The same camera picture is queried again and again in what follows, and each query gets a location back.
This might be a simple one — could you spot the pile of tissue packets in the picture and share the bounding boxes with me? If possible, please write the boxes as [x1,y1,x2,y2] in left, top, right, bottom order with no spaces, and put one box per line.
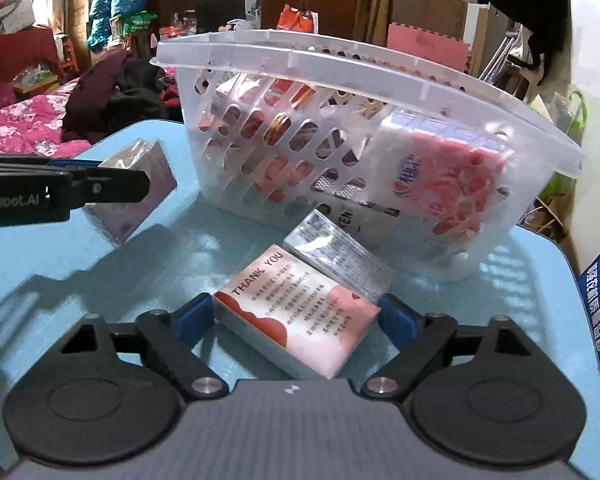
[200,74,401,250]

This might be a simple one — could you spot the red cloth covered cabinet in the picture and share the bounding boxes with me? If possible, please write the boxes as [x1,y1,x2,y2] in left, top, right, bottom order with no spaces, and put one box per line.
[0,26,62,94]

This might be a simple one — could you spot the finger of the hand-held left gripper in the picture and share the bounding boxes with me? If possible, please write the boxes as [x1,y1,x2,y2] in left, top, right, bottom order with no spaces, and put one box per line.
[0,156,101,172]
[70,169,151,211]

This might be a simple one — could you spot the purple tissue packet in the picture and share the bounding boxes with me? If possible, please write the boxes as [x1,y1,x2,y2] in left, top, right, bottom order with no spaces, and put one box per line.
[82,138,177,247]

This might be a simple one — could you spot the pink white tissue packet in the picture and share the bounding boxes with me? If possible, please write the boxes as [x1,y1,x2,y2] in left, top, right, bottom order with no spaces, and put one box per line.
[212,244,382,381]

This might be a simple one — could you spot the green mesh bag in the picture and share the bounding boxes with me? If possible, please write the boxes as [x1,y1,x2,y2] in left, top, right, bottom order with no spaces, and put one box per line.
[122,9,159,37]

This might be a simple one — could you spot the green plastic bag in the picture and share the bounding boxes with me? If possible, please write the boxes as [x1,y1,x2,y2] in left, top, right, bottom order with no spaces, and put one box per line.
[529,88,589,162]

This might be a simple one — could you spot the black hanging garment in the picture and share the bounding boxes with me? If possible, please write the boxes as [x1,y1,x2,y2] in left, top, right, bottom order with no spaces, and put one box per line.
[479,0,572,87]

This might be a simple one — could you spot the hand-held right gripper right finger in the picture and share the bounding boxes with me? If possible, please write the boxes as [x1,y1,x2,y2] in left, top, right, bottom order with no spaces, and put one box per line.
[362,293,536,404]

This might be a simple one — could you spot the cardboard box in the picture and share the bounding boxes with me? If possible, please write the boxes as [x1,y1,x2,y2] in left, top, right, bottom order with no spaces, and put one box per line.
[68,0,94,67]

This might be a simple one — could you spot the pink floral tissue packet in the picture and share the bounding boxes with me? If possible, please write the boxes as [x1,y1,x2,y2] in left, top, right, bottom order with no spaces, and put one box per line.
[369,111,509,239]

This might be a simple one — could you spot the pink foam mat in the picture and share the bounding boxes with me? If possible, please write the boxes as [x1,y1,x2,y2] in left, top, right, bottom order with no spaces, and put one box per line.
[386,22,472,74]

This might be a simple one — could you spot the dark clothes pile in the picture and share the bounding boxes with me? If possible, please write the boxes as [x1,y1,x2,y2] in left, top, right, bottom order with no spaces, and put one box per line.
[61,49,182,144]

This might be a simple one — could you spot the clear silver tissue packet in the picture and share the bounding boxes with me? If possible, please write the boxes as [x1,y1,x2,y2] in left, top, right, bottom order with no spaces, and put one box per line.
[283,208,397,307]

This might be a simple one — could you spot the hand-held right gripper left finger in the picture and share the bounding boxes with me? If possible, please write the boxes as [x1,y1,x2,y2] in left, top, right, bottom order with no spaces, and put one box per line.
[60,293,226,402]

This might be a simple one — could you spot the stack of blue bags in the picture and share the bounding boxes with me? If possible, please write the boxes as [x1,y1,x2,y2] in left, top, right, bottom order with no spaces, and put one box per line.
[87,0,147,52]

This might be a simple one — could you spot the black monitor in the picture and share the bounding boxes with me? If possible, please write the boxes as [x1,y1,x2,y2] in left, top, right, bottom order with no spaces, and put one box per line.
[195,0,247,34]

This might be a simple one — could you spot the metal folding frame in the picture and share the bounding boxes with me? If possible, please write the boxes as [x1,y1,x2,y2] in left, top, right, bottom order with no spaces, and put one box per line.
[479,24,524,87]

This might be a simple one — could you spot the clear plastic basket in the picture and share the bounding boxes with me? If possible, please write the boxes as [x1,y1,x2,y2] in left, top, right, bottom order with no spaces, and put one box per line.
[149,29,584,282]

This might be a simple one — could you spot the orange plastic bag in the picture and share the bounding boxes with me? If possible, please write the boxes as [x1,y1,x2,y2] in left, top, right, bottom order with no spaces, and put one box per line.
[278,3,322,37]

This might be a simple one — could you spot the red plastic stool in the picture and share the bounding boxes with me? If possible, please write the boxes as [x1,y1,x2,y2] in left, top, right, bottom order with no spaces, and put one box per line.
[54,33,79,74]

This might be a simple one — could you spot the pink floral blanket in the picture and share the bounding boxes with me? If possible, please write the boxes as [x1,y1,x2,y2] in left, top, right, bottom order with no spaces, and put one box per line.
[0,79,92,154]

